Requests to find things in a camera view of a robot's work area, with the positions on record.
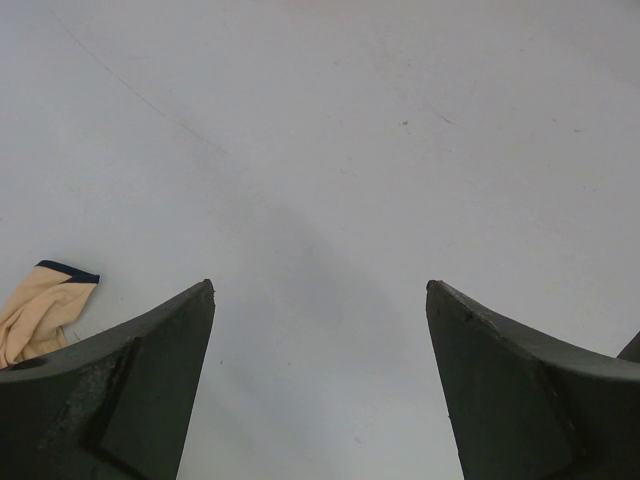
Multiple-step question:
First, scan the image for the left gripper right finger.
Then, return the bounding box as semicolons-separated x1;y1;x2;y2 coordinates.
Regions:
426;280;639;479

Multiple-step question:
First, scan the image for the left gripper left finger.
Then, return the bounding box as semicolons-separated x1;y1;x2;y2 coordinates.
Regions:
1;280;215;479

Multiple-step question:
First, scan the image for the peach underwear dark trim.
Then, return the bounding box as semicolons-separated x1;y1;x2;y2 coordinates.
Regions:
1;260;100;369

